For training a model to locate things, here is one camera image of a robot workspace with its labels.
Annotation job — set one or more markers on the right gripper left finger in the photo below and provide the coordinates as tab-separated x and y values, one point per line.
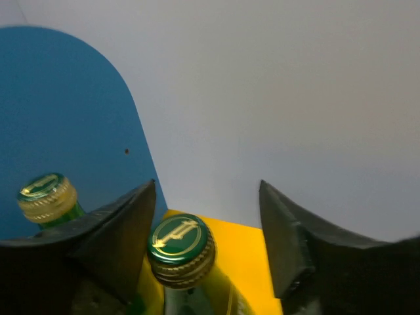
90	265

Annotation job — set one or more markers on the blue and yellow shelf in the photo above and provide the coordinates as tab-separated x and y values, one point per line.
66	109

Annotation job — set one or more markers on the green Perrier bottle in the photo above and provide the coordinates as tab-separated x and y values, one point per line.
180	274
49	200

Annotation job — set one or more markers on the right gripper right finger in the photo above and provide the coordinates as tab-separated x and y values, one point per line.
318	267

